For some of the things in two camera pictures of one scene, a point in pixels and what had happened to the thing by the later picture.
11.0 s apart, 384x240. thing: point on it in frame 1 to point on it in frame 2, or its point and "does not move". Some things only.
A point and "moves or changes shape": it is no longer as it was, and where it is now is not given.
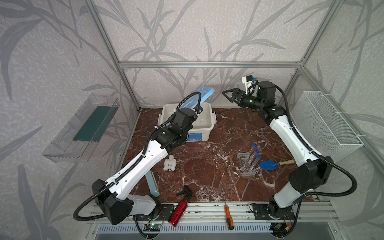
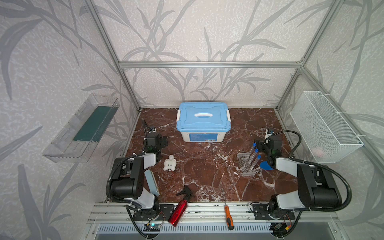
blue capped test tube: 254,144 does not move
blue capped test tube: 256,151 does not move
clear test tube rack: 244,165 does not move
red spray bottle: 178,213 does not move
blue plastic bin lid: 205,92 to 203,117
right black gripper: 237,96 to 261,146
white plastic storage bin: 203,125 moves or changes shape
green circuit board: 152,227 does not move
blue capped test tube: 258,157 does not move
